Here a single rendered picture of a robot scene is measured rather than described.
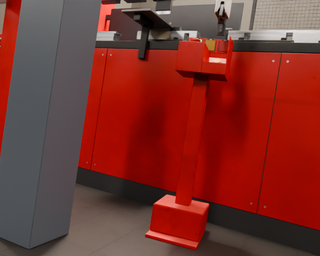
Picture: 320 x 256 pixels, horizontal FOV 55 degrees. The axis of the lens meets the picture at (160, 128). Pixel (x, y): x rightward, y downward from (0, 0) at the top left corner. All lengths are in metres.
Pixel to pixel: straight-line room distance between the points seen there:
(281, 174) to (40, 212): 0.98
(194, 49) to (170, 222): 0.69
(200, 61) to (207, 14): 1.18
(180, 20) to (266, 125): 1.29
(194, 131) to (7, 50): 1.53
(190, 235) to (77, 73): 0.73
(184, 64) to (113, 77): 0.67
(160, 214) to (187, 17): 1.61
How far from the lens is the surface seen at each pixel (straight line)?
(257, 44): 1.53
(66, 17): 1.04
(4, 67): 2.37
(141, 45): 1.74
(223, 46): 1.41
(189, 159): 1.28
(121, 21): 2.75
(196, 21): 2.41
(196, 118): 1.27
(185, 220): 1.24
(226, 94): 1.51
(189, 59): 1.26
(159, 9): 1.96
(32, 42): 1.08
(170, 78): 1.64
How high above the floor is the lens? 0.45
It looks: 1 degrees down
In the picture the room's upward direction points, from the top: 8 degrees clockwise
